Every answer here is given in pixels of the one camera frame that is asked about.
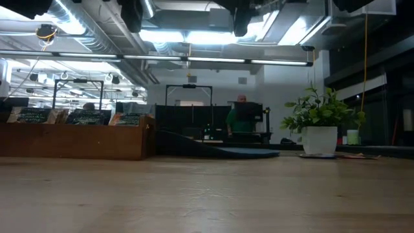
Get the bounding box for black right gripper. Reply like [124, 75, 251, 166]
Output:
[212, 0, 260, 38]

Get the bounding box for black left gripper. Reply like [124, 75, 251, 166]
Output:
[116, 0, 144, 33]

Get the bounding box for grey ceiling box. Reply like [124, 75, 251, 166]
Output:
[208, 8, 234, 30]

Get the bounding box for long strip light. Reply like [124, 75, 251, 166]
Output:
[0, 50, 314, 67]

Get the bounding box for bright ceiling light panel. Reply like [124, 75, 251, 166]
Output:
[278, 16, 331, 46]
[138, 28, 239, 45]

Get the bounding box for grey partition panel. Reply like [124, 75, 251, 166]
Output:
[122, 102, 157, 115]

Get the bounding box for black desk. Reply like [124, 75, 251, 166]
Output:
[226, 131, 273, 145]

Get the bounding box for white ceiling air unit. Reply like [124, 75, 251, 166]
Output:
[332, 0, 397, 17]

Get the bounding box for wooden three-compartment tray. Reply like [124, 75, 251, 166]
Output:
[0, 111, 157, 162]

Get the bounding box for green plant in white pot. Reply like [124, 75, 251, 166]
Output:
[279, 84, 367, 155]

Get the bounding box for pale green cup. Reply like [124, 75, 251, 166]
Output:
[346, 129, 360, 146]

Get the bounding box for silver air duct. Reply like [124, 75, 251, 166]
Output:
[138, 0, 157, 19]

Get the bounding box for black stand frame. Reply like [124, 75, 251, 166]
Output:
[52, 78, 105, 111]

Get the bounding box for round ceiling fixture yellow ring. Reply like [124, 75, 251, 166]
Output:
[35, 24, 59, 42]

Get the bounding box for black gantry frame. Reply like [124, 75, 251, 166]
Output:
[165, 83, 213, 107]

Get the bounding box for black partition wall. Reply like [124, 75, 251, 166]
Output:
[155, 104, 232, 132]

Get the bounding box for yellow hanging cord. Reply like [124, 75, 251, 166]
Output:
[360, 12, 369, 113]

